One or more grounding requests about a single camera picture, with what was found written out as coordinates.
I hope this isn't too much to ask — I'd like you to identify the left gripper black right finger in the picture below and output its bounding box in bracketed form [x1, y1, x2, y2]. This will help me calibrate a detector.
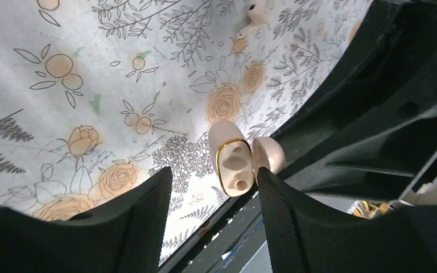
[257, 167, 437, 272]

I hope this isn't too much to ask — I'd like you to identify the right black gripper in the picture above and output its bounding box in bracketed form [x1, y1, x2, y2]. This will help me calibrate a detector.
[275, 1, 437, 201]

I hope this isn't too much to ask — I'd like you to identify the floral table mat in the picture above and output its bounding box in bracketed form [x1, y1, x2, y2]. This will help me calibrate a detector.
[0, 1, 370, 262]

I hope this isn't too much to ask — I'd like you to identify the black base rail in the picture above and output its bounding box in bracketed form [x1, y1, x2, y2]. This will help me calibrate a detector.
[159, 186, 266, 272]

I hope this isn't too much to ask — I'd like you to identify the pink earbud charging case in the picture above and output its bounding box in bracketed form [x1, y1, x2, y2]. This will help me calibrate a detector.
[208, 121, 286, 197]

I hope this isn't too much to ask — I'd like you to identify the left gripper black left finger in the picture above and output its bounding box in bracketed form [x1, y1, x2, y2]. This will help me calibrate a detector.
[0, 167, 172, 272]

